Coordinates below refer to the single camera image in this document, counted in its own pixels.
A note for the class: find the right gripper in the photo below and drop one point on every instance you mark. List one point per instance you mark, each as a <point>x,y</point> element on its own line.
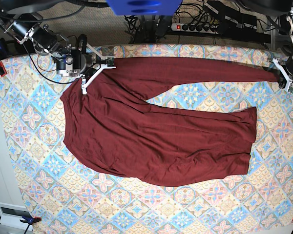
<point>75,63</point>

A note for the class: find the maroon t-shirt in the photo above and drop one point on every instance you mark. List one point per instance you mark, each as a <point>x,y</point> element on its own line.
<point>114,130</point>

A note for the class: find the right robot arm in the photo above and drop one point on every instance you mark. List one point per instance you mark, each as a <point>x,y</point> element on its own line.
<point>21,19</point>

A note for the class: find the white power strip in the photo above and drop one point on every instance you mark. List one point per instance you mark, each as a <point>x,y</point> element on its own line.
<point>194,28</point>

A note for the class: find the patterned tablecloth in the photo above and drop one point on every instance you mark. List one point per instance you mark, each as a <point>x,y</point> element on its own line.
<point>73,199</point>

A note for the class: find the left table clamp lower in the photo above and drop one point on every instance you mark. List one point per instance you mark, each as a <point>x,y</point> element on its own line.
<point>27,220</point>

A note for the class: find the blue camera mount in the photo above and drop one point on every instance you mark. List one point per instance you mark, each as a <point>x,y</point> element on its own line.
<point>144,7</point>

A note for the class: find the white wall vent panel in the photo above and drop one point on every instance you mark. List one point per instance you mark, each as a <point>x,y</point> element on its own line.
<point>13,210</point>

